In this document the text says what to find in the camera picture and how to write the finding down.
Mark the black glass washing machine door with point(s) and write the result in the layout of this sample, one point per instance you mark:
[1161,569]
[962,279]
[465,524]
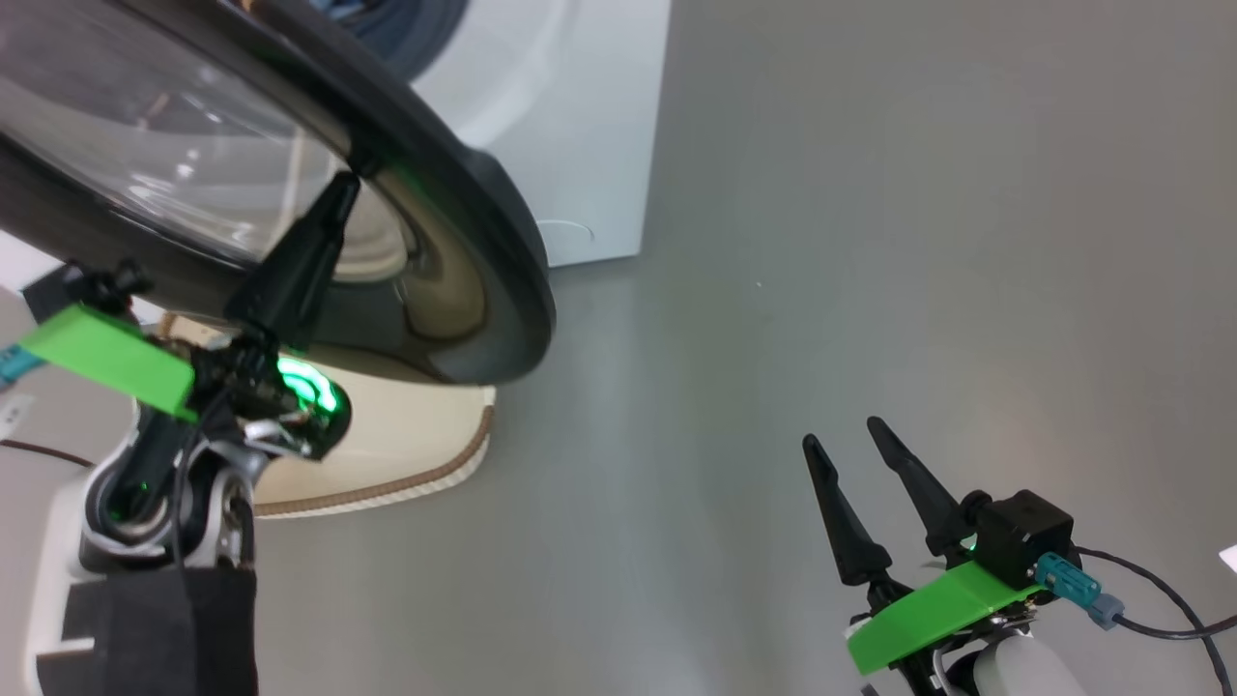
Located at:
[435,193]

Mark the grey rubber door gasket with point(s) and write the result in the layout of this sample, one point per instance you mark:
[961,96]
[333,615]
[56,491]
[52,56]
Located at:
[425,29]

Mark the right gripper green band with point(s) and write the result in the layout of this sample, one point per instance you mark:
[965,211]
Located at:
[928,614]

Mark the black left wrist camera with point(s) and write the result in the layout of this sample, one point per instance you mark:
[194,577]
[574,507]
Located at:
[87,285]

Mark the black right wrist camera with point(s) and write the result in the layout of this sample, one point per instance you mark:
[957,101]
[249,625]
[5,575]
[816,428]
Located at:
[1024,536]

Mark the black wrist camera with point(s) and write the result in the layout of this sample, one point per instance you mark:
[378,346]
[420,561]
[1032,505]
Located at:
[1024,536]
[87,285]

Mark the cream perforated laundry basket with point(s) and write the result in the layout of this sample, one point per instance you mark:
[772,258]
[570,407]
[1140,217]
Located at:
[416,445]

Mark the white washing machine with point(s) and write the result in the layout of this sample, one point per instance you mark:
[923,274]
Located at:
[580,116]

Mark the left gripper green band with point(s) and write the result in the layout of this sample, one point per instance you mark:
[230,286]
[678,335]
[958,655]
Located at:
[106,353]

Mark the round white filter cover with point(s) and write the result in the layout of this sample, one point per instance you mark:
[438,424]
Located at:
[570,242]

